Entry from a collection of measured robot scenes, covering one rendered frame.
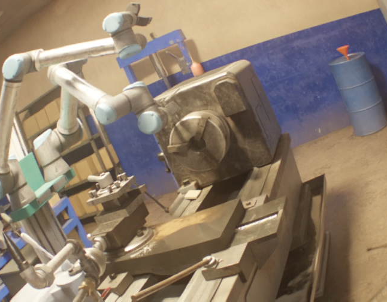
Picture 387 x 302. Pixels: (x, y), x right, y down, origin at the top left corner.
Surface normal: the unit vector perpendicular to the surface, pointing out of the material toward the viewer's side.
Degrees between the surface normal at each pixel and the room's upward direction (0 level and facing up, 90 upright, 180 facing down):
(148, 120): 91
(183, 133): 90
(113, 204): 90
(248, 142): 90
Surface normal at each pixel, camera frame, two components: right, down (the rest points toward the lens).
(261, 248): -0.29, 0.32
